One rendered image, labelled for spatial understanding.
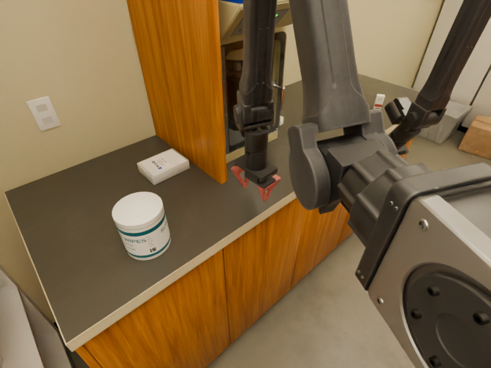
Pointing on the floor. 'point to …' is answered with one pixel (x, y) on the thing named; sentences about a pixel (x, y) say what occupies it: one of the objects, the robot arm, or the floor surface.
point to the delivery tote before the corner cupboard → (446, 125)
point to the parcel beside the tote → (478, 137)
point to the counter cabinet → (221, 293)
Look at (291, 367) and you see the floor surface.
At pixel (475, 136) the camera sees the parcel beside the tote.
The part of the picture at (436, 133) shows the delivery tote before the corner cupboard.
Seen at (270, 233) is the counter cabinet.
